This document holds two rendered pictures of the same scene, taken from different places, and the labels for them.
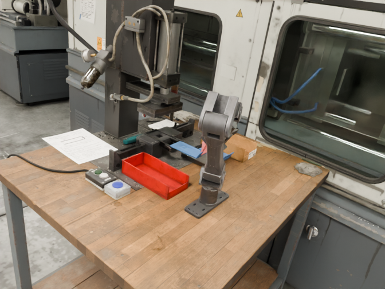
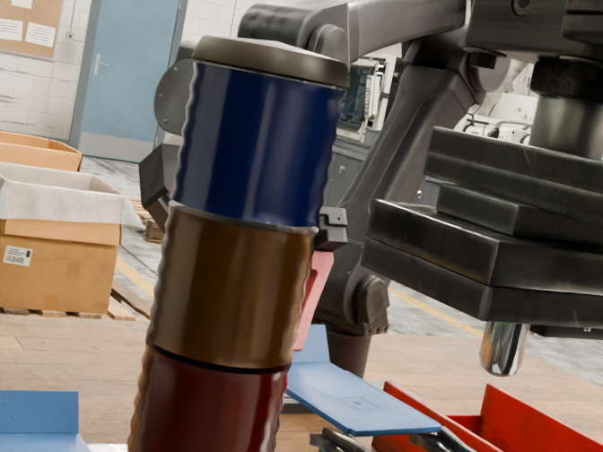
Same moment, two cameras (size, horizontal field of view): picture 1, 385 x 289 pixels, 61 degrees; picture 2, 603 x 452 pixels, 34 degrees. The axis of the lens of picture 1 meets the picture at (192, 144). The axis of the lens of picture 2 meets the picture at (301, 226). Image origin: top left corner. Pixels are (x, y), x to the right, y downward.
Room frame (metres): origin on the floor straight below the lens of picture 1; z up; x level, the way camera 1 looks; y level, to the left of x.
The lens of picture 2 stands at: (1.87, 0.25, 1.19)
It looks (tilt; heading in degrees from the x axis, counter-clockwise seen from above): 8 degrees down; 204
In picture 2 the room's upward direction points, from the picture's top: 11 degrees clockwise
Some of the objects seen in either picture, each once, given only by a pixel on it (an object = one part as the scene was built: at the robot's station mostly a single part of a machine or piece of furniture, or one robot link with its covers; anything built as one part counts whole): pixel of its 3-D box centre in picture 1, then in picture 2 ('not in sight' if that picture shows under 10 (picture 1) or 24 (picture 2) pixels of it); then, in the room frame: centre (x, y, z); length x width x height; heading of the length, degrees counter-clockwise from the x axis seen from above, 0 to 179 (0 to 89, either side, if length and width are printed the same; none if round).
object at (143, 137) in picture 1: (160, 135); not in sight; (1.36, 0.15, 0.98); 0.20 x 0.10 x 0.01; 145
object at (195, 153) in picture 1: (189, 147); (336, 373); (1.24, 0.01, 1.00); 0.15 x 0.07 x 0.03; 57
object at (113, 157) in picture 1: (117, 158); not in sight; (1.16, 0.29, 0.95); 0.06 x 0.03 x 0.09; 145
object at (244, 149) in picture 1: (228, 144); not in sight; (1.48, -0.18, 0.93); 0.25 x 0.13 x 0.08; 55
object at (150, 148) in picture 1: (159, 143); not in sight; (1.36, 0.15, 0.94); 0.20 x 0.10 x 0.07; 145
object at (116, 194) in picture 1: (117, 192); not in sight; (0.99, 0.25, 0.90); 0.07 x 0.07 x 0.06; 55
